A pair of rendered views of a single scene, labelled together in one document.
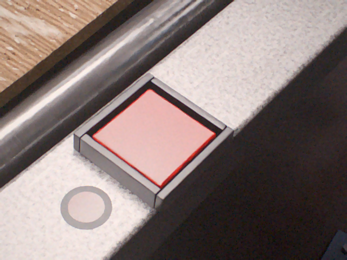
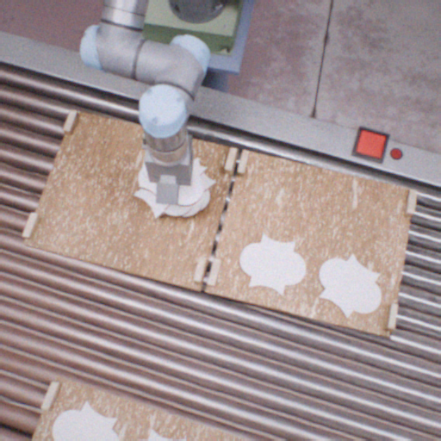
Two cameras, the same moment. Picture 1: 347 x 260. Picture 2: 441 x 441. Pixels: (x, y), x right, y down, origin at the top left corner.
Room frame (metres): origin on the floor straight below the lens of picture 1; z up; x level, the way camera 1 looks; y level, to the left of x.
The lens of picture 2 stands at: (0.81, 0.56, 2.26)
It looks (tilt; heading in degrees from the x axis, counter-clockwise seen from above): 71 degrees down; 256
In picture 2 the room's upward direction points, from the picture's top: 1 degrees clockwise
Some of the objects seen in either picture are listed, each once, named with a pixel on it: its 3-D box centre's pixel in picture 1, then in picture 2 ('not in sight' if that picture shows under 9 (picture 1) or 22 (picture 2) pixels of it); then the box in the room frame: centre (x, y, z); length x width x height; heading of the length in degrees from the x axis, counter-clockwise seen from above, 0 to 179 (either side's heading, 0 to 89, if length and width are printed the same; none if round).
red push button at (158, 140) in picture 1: (154, 140); (370, 145); (0.30, 0.01, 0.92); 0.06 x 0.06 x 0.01; 59
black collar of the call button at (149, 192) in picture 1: (154, 139); (370, 145); (0.30, 0.01, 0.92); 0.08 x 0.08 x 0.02; 59
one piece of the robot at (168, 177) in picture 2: not in sight; (167, 168); (0.79, 0.07, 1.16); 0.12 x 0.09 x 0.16; 71
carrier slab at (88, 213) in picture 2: not in sight; (133, 196); (0.87, 0.02, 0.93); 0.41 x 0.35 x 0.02; 152
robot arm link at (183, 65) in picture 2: not in sight; (173, 68); (0.74, -0.05, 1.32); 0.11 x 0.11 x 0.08; 59
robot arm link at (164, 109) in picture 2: not in sight; (164, 117); (0.78, 0.05, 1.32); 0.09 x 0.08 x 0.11; 59
